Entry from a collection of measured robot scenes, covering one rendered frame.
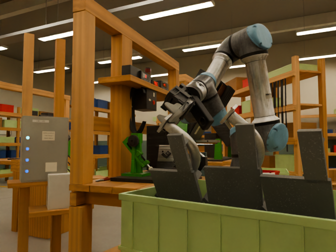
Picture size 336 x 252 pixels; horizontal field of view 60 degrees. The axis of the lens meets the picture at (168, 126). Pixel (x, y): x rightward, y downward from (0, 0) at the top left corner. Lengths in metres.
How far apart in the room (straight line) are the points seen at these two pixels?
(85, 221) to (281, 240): 1.25
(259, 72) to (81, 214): 1.15
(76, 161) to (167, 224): 1.00
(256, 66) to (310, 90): 9.59
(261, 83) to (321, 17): 8.04
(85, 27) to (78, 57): 0.17
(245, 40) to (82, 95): 0.90
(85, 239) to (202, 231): 1.11
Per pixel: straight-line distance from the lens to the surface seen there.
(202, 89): 0.99
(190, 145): 0.81
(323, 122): 4.54
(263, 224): 0.67
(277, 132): 1.26
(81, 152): 1.66
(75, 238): 1.75
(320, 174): 0.70
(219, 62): 1.31
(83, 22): 1.80
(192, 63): 11.84
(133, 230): 0.85
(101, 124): 1.94
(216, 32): 9.58
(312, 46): 11.19
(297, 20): 9.27
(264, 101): 1.27
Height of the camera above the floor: 1.10
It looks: 4 degrees up
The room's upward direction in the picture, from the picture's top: straight up
